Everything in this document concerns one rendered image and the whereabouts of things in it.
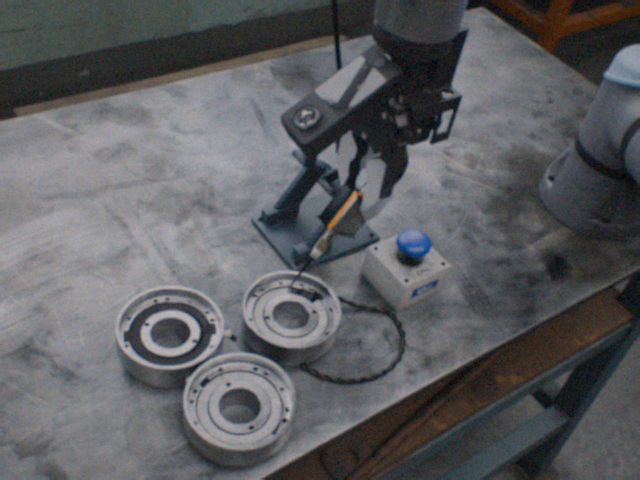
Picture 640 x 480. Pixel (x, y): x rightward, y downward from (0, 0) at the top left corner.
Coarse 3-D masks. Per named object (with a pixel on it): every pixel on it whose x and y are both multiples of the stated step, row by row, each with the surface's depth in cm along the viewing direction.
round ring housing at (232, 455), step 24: (216, 360) 75; (240, 360) 76; (264, 360) 76; (192, 384) 73; (240, 384) 75; (288, 384) 74; (192, 408) 72; (216, 408) 72; (264, 408) 73; (288, 408) 74; (192, 432) 70; (240, 432) 71; (288, 432) 72; (216, 456) 70; (240, 456) 69; (264, 456) 71
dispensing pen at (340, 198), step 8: (344, 184) 79; (344, 192) 79; (352, 192) 78; (360, 192) 80; (336, 200) 79; (344, 200) 79; (328, 208) 80; (336, 208) 79; (320, 216) 80; (328, 216) 80; (328, 224) 80; (328, 232) 81; (320, 240) 82; (328, 240) 81; (320, 248) 82; (312, 256) 82; (296, 280) 84
